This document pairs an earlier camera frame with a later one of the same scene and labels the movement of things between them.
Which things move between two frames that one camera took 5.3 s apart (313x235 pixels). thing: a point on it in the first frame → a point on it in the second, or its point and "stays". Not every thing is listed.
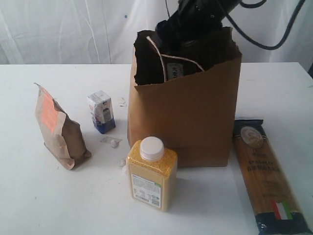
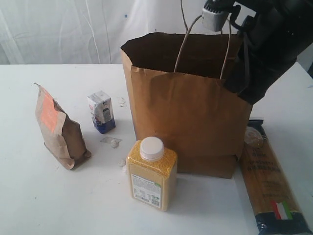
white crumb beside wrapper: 114,143 stays
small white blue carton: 101,109 stays
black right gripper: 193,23 → 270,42
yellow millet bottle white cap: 152,171 stays
